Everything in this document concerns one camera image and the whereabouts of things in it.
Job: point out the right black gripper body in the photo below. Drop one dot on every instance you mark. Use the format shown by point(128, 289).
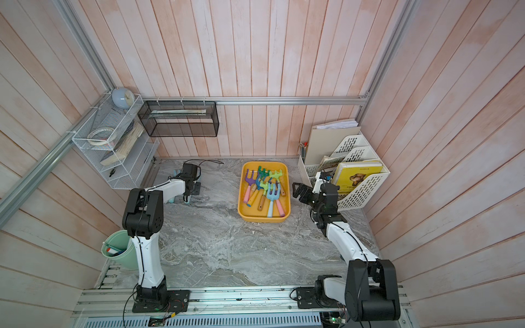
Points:
point(315, 203)

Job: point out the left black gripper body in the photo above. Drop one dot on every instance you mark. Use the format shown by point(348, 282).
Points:
point(189, 192)

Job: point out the yellow plastic storage box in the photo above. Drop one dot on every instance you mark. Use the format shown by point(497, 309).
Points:
point(278, 175)

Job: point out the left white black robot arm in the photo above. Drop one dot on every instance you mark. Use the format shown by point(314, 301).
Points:
point(143, 219)

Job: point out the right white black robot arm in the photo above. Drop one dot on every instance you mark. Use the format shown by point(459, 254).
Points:
point(370, 291)

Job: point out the dark green hand rake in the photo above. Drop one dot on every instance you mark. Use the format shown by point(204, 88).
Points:
point(263, 173)

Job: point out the yellow picture book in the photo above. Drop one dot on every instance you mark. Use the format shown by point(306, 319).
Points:
point(349, 175)

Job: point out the white desk file organizer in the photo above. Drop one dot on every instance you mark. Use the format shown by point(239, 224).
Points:
point(353, 148)

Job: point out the beige folder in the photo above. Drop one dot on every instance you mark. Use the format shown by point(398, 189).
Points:
point(323, 142)

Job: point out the white tape roll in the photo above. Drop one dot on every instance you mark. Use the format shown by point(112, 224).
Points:
point(101, 136)

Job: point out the grey round clock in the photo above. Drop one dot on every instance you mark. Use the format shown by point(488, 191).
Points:
point(123, 98)

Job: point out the green plastic cup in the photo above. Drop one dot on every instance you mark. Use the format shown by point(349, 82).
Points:
point(119, 247)

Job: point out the purple hand rake pink handle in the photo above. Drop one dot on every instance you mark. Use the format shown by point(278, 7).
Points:
point(279, 206)

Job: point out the green hand rake wooden handle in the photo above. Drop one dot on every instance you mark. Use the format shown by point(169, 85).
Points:
point(264, 187)

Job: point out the black mesh wall basket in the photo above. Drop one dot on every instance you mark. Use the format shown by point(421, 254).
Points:
point(180, 118)

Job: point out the white wire wall shelf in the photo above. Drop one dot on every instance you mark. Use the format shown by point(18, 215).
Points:
point(131, 172)

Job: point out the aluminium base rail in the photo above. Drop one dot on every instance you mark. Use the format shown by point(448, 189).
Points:
point(245, 306)

